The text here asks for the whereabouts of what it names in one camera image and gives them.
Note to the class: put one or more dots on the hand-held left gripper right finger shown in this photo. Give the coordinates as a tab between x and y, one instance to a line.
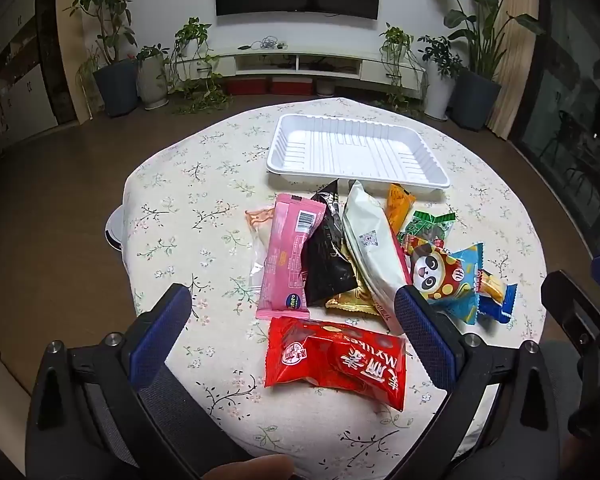
425	330

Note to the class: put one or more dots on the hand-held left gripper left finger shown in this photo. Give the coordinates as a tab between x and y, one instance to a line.
160	330

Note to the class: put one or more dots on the red panda print packet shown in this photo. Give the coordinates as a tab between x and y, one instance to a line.
430	270

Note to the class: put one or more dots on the dark blue snack packet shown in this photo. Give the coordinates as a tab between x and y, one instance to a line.
500	305

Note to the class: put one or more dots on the gold snack packet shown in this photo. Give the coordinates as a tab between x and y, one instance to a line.
352	304

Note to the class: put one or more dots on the light blue snack packet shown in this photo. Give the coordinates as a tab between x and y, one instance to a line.
469	265

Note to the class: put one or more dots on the large red snack packet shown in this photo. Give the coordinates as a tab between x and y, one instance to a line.
330	360

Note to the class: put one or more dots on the green candy packet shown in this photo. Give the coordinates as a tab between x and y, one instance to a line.
430	227

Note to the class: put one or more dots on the white snack packet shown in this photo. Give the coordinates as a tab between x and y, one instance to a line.
375	240

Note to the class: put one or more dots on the black snack packet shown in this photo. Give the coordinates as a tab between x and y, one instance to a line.
327	260

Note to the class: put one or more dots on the orange snack packet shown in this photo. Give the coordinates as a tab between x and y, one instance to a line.
397	205

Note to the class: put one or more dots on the clear bread packet orange print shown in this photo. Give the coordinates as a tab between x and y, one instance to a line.
260	245

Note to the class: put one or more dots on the pink snack packet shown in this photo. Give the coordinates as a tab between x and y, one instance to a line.
285	260

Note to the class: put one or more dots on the white plastic tray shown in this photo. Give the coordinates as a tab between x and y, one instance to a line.
355	150

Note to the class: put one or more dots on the person's left hand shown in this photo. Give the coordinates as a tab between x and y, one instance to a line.
252	469

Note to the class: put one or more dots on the white round object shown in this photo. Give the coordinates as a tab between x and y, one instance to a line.
114	230

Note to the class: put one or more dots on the dark glass door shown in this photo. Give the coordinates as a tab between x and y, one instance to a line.
575	110

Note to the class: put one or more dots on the large-leaf plant dark pot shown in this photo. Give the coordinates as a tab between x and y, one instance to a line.
476	97

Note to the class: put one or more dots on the beige curtain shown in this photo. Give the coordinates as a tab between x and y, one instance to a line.
515	60

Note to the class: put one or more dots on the small plant tall white pot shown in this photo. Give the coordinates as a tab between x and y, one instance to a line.
439	95

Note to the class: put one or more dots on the tall plant dark grey pot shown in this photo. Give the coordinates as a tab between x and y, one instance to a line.
116	87

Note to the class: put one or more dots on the plant in white ribbed pot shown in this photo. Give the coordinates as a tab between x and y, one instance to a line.
152	82

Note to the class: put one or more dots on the red storage box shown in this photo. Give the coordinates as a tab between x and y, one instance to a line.
245	86
294	87

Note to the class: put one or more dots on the white television cabinet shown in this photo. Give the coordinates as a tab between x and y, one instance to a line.
260	57

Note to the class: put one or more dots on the trailing pothos plant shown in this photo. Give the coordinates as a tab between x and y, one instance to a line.
396	40
192	35

